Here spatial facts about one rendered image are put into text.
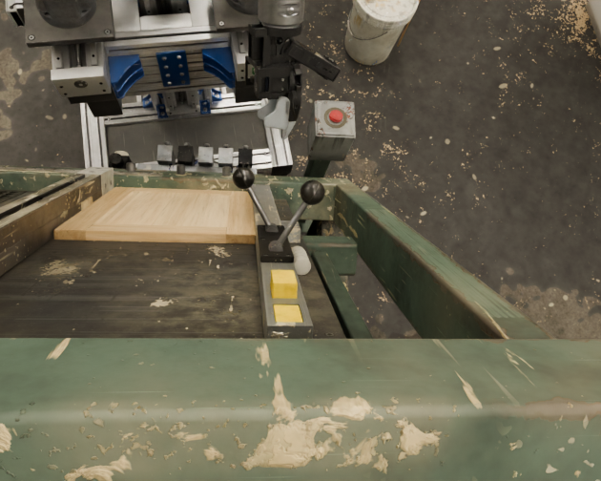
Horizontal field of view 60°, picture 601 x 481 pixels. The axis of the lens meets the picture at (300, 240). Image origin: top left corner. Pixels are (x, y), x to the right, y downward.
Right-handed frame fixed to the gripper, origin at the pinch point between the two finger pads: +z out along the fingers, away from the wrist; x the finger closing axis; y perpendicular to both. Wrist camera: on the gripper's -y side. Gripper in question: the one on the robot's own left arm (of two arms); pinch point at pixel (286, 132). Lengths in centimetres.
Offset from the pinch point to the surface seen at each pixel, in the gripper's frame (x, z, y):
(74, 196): -17.8, 17.7, 40.0
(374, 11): -130, 14, -95
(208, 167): -58, 39, 2
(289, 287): 41.7, -0.9, 16.2
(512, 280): -43, 113, -137
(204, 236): 5.2, 16.8, 18.2
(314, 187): 25.2, -3.6, 5.8
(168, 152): -63, 34, 13
